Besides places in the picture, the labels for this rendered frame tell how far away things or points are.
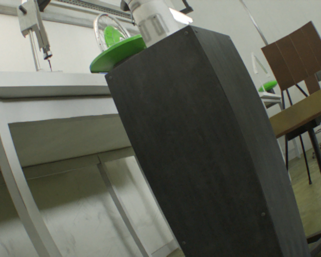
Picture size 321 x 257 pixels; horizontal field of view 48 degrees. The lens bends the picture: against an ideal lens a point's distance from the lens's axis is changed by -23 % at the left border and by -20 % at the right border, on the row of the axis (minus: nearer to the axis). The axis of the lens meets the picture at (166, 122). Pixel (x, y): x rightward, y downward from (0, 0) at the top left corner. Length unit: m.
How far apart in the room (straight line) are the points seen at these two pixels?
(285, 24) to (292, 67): 4.51
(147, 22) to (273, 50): 0.80
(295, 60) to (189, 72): 0.87
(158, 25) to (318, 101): 0.53
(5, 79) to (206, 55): 0.44
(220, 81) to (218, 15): 5.54
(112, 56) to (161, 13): 0.51
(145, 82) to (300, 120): 0.52
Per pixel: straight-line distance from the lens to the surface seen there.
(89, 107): 1.17
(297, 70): 1.66
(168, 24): 1.00
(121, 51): 1.47
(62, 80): 1.01
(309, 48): 1.63
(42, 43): 1.74
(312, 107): 1.21
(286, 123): 1.25
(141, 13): 1.02
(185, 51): 0.87
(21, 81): 0.87
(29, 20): 1.10
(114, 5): 3.85
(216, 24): 6.35
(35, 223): 0.80
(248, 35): 6.21
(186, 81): 0.87
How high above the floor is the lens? 0.59
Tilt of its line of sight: 6 degrees up
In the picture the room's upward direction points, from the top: 24 degrees counter-clockwise
